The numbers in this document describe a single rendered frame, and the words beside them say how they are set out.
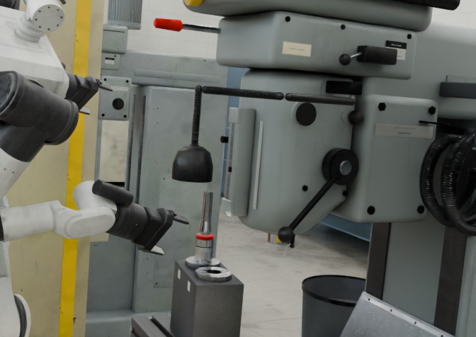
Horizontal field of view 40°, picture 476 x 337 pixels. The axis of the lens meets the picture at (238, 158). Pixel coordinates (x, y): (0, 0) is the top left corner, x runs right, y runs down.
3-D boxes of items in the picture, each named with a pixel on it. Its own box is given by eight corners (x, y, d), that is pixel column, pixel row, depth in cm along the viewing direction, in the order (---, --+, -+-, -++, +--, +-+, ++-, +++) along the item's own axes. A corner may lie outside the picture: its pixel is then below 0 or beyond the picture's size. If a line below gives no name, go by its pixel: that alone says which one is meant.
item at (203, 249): (214, 263, 169) (217, 240, 168) (198, 263, 166) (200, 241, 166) (207, 258, 173) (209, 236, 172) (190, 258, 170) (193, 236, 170)
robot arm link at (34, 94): (-15, 146, 122) (28, 90, 119) (-24, 120, 128) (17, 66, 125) (37, 168, 130) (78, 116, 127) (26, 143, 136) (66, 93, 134)
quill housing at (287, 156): (267, 241, 121) (282, 68, 118) (219, 218, 140) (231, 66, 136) (350, 238, 130) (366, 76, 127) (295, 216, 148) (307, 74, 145)
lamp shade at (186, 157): (163, 178, 115) (166, 143, 114) (184, 175, 121) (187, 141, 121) (199, 183, 112) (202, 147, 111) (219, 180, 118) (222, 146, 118)
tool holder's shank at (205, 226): (213, 236, 168) (217, 192, 167) (202, 236, 167) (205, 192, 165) (207, 232, 171) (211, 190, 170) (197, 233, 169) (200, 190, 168)
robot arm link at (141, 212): (148, 261, 161) (111, 249, 153) (134, 236, 168) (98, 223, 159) (180, 224, 159) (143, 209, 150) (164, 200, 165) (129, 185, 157)
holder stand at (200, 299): (190, 362, 155) (196, 279, 153) (169, 327, 175) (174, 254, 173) (238, 359, 159) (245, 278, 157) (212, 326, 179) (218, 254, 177)
